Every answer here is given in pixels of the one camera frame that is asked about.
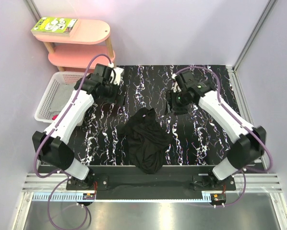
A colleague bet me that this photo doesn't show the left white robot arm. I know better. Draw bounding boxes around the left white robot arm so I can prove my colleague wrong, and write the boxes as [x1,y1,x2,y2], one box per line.
[32,64,124,190]

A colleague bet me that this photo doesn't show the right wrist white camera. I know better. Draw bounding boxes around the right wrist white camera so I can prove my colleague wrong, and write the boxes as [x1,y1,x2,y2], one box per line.
[172,74,181,92]

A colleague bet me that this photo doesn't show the pink three tier shelf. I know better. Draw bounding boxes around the pink three tier shelf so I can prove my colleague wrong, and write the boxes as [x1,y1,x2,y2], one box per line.
[35,19,115,71]

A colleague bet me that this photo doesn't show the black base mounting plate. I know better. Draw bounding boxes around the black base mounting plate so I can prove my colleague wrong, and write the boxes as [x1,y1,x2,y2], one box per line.
[66,166,236,202]

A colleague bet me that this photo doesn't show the green cover book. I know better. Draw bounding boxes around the green cover book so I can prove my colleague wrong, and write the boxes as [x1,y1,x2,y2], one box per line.
[31,17,80,37]

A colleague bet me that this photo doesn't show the wrist white camera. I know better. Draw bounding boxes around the wrist white camera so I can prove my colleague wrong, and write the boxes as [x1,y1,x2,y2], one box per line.
[172,74,181,92]
[109,67,124,85]

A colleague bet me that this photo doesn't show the white slotted cable duct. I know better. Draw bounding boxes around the white slotted cable duct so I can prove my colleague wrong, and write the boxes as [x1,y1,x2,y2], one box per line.
[32,192,96,202]

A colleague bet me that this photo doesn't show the white plastic laundry basket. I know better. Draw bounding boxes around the white plastic laundry basket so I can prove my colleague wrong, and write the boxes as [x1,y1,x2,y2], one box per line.
[34,71,84,123]

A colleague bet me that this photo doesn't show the grey t shirt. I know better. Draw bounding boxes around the grey t shirt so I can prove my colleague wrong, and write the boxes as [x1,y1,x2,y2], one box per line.
[49,83,75,116]

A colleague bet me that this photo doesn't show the black printed t shirt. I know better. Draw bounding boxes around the black printed t shirt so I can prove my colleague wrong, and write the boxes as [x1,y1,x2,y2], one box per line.
[118,107,173,174]

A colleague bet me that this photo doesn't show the black marbled table mat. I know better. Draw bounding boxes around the black marbled table mat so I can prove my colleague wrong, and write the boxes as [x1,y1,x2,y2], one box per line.
[69,65,231,166]

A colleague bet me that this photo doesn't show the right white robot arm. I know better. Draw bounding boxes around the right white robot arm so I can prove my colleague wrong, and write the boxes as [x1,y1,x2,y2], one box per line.
[166,69,266,190]

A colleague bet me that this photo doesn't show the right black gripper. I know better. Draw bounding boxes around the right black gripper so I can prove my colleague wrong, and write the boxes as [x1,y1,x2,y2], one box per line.
[163,90,192,116]

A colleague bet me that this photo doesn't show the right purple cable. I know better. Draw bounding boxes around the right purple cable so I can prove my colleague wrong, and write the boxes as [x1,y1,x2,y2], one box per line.
[172,66,275,208]

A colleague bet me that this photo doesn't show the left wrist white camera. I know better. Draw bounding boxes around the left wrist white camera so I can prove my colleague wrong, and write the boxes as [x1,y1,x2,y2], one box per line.
[109,67,124,85]

